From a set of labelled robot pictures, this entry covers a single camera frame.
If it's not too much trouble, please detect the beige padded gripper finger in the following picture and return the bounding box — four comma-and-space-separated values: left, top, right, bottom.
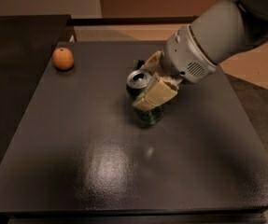
133, 73, 181, 111
140, 50, 165, 76

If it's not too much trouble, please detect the green soda can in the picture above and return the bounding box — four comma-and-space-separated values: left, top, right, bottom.
126, 69, 163, 125

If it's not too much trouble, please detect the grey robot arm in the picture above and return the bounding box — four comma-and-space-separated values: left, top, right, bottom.
133, 0, 268, 111

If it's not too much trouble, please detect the black snack bar wrapper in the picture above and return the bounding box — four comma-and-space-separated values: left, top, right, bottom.
135, 60, 145, 69

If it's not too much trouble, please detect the orange fruit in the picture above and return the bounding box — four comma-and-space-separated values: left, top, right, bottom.
51, 48, 75, 71

